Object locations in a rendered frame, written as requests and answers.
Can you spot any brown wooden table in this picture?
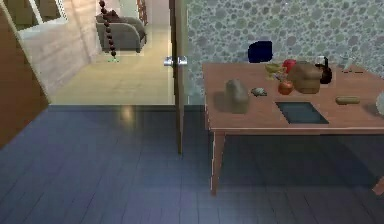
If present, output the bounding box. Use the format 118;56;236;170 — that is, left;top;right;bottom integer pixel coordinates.
201;61;384;197

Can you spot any dark grey flat tablet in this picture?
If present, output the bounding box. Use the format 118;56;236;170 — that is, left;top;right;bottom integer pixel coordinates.
275;101;330;125

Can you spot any olive brown bread loaf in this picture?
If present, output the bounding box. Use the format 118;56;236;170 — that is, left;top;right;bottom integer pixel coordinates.
225;78;251;115

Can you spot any dark blue chair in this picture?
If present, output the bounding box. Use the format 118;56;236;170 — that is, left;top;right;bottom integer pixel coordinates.
247;40;274;64

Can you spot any large brown bread loaf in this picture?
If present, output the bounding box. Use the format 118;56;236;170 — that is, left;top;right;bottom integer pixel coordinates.
287;60;323;95

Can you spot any red apple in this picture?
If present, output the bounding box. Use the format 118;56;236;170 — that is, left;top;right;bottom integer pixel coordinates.
277;80;295;96

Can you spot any white framed window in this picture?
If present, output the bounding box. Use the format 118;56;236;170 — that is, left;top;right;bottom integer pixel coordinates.
2;0;69;32

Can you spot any dark beaded floor lamp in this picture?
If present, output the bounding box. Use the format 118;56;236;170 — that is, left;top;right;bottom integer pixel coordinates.
98;0;120;63

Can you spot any grey armchair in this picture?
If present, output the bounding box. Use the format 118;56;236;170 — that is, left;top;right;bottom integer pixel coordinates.
95;14;148;54

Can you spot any yellow-brown potato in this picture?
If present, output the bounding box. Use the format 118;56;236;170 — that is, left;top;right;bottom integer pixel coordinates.
335;95;361;106

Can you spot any brown wooden room door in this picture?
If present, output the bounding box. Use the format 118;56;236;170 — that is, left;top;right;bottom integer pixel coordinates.
168;0;190;155

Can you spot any yellow banana bunch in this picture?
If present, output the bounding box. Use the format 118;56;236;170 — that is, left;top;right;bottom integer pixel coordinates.
264;63;287;81

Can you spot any red tomato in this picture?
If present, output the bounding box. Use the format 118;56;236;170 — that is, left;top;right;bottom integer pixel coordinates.
282;59;297;74

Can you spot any dark red pillow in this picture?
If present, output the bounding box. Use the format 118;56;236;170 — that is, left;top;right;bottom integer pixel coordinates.
96;9;120;24

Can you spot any small grey-green lump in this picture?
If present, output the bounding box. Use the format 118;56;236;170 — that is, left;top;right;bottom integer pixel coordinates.
250;87;268;98

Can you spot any clear glass bottle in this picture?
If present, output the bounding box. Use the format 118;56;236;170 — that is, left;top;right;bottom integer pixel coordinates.
340;54;355;72

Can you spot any pale grey round bowl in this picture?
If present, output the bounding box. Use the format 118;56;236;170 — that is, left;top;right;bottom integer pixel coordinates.
375;92;384;117

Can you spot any silver door handle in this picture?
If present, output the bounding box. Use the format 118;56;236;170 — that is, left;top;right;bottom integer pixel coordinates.
163;56;188;67

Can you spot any black kettle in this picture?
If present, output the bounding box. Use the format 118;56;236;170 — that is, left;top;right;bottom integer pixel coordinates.
314;56;333;85

